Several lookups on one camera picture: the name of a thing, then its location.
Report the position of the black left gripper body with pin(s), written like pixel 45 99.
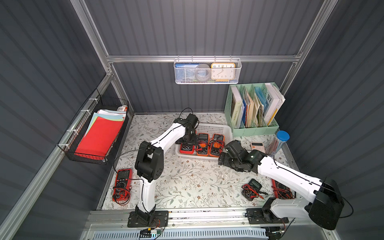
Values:
pixel 190 140

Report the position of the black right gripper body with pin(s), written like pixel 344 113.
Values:
pixel 224 158

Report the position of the orange multimeter with leads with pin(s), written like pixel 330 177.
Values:
pixel 203 145

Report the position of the small dark green-screen multimeter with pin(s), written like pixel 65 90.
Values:
pixel 251 190

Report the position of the large red multimeter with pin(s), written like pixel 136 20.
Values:
pixel 187 149

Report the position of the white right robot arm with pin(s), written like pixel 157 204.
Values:
pixel 322 200

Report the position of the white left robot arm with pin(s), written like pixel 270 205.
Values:
pixel 150 158

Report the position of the white plastic basket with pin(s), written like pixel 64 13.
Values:
pixel 210 129

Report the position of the blue box in basket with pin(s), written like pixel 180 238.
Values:
pixel 185 73

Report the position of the pink calculator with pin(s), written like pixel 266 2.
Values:
pixel 258 146

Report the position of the blue-lid clear pencil jar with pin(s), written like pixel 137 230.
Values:
pixel 279 139

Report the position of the green desk file organizer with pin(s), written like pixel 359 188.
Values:
pixel 251 109

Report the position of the grey tape roll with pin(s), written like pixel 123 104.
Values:
pixel 203 73

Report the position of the yellow white alarm clock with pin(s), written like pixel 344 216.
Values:
pixel 223 71

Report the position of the red paper folder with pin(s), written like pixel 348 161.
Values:
pixel 98 140

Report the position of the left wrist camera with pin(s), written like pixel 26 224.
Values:
pixel 192 120

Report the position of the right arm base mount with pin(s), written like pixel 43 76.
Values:
pixel 258 216

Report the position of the white wire wall basket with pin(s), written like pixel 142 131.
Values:
pixel 208 61

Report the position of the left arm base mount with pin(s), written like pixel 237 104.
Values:
pixel 138 219

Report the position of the black wire wall basket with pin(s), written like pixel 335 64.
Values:
pixel 100 106

